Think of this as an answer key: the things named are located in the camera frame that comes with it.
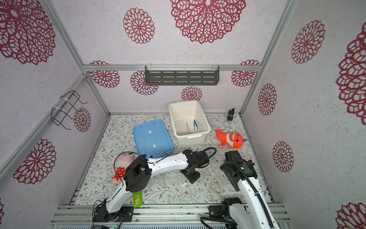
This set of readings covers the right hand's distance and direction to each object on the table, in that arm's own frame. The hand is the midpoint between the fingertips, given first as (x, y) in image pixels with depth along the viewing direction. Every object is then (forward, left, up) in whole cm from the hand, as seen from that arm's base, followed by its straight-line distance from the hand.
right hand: (229, 171), depth 77 cm
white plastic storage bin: (+43, +22, -10) cm, 50 cm away
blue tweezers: (+43, +18, -10) cm, 48 cm away
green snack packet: (-14, +50, -9) cm, 52 cm away
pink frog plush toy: (+6, +62, -3) cm, 62 cm away
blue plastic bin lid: (+27, +49, -10) cm, 57 cm away
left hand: (-1, +21, -10) cm, 24 cm away
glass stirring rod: (-3, +24, -12) cm, 27 cm away
